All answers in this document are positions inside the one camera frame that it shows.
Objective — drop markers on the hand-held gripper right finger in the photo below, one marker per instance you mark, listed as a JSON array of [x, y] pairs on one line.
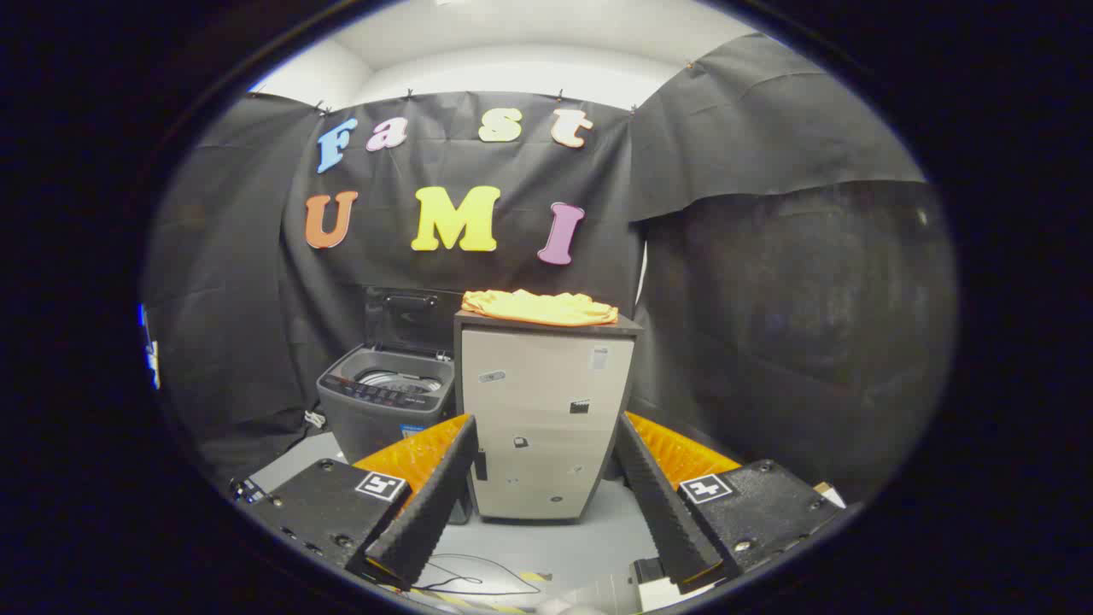
[[662, 512]]

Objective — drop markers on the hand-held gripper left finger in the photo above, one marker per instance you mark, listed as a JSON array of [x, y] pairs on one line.
[[431, 504]]

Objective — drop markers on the dark grey washing machine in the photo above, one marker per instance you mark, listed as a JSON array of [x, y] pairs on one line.
[[376, 423]]

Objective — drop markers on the yellow polo shirt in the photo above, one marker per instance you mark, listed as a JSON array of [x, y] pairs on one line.
[[538, 307]]

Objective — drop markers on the grey cabinet with dark top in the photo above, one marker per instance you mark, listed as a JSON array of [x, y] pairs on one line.
[[546, 393]]

